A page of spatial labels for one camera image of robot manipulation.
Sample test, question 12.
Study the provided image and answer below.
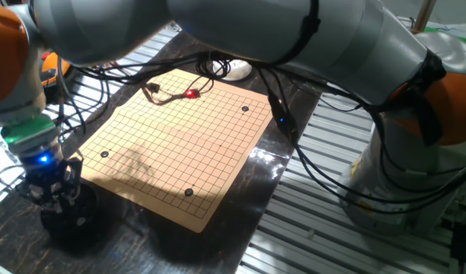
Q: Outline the white round stone bowl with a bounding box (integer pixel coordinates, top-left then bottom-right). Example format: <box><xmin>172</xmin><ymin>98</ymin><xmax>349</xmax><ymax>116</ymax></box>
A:
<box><xmin>212</xmin><ymin>59</ymin><xmax>254</xmax><ymax>81</ymax></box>

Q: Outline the black round stone bowl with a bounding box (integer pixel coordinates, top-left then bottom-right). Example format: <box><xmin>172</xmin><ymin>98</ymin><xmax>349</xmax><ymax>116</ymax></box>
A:
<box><xmin>40</xmin><ymin>182</ymin><xmax>105</xmax><ymax>249</ymax></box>

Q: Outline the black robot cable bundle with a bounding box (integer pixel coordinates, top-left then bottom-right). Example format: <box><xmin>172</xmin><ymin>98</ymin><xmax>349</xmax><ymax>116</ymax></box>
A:
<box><xmin>57</xmin><ymin>49</ymin><xmax>466</xmax><ymax>216</ymax></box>

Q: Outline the tan go board mat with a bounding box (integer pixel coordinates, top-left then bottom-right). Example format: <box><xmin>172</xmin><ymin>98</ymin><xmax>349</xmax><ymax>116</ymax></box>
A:
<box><xmin>75</xmin><ymin>68</ymin><xmax>275</xmax><ymax>234</ymax></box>

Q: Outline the green mounting adapter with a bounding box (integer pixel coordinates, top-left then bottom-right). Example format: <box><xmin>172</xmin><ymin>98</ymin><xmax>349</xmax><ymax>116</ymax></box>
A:
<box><xmin>0</xmin><ymin>113</ymin><xmax>61</xmax><ymax>145</ymax></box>

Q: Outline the dark marble slab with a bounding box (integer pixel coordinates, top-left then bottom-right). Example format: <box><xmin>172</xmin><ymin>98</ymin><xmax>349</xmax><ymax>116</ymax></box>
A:
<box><xmin>0</xmin><ymin>30</ymin><xmax>321</xmax><ymax>274</ymax></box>

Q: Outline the silver wrist sensor ring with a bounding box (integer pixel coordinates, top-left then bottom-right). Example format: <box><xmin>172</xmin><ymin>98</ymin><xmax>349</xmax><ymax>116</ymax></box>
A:
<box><xmin>15</xmin><ymin>139</ymin><xmax>65</xmax><ymax>159</ymax></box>

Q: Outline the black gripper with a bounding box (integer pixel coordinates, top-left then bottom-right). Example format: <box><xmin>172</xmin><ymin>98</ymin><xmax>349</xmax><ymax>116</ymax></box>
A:
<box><xmin>23</xmin><ymin>151</ymin><xmax>84</xmax><ymax>214</ymax></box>

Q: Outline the aluminium frame post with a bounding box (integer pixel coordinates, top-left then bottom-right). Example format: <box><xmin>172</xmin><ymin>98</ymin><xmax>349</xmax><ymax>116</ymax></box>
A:
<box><xmin>412</xmin><ymin>0</ymin><xmax>438</xmax><ymax>33</ymax></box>

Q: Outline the orange black teach pendant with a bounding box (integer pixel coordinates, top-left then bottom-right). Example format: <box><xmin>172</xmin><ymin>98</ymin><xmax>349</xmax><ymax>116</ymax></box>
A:
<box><xmin>40</xmin><ymin>51</ymin><xmax>72</xmax><ymax>88</ymax></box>

